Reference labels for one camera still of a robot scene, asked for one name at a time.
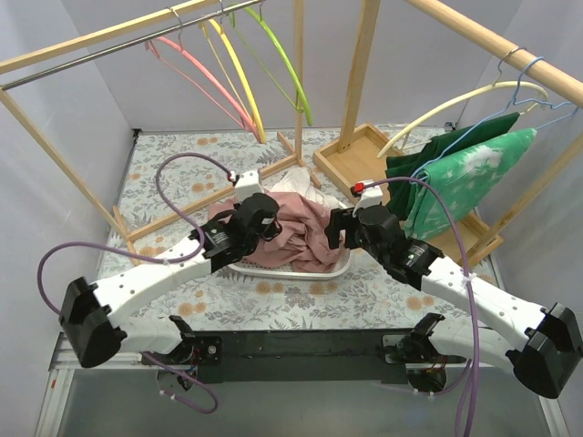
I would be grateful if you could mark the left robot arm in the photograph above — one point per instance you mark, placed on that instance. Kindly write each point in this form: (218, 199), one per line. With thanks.
(98, 318)

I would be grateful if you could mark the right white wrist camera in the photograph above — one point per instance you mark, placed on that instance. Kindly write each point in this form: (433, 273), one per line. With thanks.
(367, 194)

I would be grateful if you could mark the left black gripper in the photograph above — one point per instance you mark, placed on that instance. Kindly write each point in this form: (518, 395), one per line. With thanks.
(271, 226)

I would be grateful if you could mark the light green tie-dye shirt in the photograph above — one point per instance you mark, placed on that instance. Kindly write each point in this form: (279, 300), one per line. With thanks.
(460, 181)

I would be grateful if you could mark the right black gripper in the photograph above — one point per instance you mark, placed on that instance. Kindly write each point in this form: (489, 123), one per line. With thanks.
(335, 230)

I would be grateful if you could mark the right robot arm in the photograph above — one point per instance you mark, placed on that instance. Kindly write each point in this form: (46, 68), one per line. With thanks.
(541, 346)

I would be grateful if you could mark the pink t shirt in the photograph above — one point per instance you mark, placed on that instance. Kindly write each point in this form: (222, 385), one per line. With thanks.
(302, 242)

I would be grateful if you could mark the green hanger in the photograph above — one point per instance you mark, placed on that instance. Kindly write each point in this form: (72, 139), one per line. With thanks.
(299, 102)

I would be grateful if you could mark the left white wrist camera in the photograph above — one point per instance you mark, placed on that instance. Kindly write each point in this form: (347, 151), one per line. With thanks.
(247, 184)

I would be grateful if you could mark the white laundry basket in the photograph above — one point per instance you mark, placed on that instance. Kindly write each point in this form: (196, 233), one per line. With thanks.
(286, 272)

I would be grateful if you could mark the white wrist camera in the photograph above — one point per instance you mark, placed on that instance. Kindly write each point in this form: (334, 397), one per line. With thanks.
(247, 184)
(367, 194)

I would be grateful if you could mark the yellow hanger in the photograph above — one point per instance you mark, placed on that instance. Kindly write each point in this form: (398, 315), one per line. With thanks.
(250, 108)

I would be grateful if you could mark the left wooden clothes rack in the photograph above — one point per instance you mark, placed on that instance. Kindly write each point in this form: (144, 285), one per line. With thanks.
(116, 221)

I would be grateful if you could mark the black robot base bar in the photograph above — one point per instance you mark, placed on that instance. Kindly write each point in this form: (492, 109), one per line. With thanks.
(308, 355)

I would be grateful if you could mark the white garment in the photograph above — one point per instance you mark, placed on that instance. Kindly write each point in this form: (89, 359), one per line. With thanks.
(298, 180)

